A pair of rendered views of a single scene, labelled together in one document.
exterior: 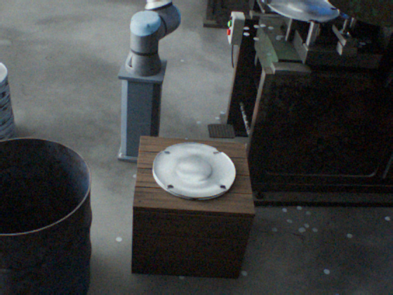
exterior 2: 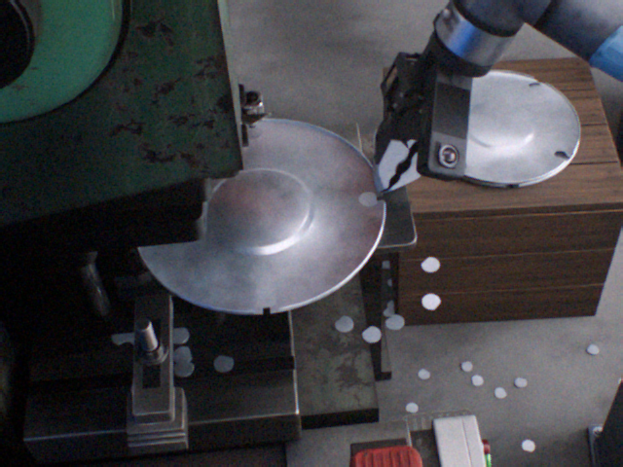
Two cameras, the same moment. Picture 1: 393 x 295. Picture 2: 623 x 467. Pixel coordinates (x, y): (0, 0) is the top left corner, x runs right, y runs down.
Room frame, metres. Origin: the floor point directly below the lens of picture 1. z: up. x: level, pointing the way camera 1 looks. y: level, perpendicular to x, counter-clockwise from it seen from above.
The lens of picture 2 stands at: (2.61, -0.20, 1.64)
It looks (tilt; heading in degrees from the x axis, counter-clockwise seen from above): 51 degrees down; 188
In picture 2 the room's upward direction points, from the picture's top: 5 degrees counter-clockwise
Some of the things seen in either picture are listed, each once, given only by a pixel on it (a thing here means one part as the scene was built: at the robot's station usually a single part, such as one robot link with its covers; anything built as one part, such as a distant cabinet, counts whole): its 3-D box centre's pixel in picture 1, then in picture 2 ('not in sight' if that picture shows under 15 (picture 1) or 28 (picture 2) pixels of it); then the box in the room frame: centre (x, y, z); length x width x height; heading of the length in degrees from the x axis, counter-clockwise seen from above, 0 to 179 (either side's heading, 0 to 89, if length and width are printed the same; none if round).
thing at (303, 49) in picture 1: (325, 33); (164, 276); (1.91, -0.48, 0.68); 0.45 x 0.30 x 0.06; 9
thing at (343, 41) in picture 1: (344, 33); not in sight; (1.74, -0.50, 0.76); 0.17 x 0.06 x 0.10; 9
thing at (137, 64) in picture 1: (144, 57); not in sight; (1.83, 0.26, 0.50); 0.15 x 0.15 x 0.10
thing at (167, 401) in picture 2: not in sight; (151, 358); (2.08, -0.45, 0.76); 0.17 x 0.06 x 0.10; 9
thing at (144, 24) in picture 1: (146, 30); not in sight; (1.84, 0.25, 0.62); 0.13 x 0.12 x 0.14; 155
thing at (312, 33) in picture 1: (312, 32); (253, 122); (1.72, -0.38, 0.75); 0.03 x 0.03 x 0.10; 9
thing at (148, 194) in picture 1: (189, 206); (491, 192); (1.32, -0.01, 0.18); 0.40 x 0.38 x 0.35; 95
